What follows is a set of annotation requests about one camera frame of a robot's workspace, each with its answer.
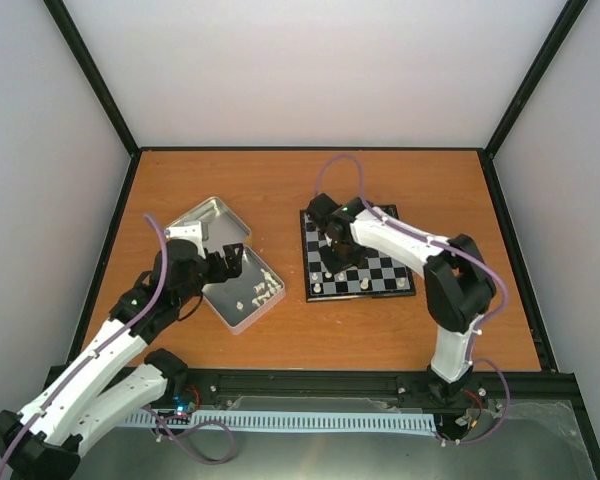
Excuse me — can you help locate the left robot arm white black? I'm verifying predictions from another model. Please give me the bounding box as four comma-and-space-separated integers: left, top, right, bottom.
0, 239, 244, 479

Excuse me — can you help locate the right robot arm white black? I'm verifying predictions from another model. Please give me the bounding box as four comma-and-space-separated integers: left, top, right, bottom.
306, 193, 496, 405

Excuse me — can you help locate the black white chess board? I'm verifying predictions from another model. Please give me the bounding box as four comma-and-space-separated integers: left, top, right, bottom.
299, 210, 416, 302

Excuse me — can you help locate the small circuit board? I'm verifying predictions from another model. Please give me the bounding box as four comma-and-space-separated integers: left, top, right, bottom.
158, 386, 201, 427

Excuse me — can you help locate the pink tin box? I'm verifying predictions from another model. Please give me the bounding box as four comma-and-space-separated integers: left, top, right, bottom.
203, 246, 286, 335

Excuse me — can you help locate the black frame rail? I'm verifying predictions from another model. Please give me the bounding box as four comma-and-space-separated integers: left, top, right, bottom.
185, 369, 436, 410

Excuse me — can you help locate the purple cable on base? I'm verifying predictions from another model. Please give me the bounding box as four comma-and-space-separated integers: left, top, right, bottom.
139, 399, 236, 464

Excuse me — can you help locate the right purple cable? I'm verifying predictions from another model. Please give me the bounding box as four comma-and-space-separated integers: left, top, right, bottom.
313, 153, 511, 446

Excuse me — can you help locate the light blue cable duct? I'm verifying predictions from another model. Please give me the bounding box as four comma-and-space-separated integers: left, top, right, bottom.
124, 409, 439, 437

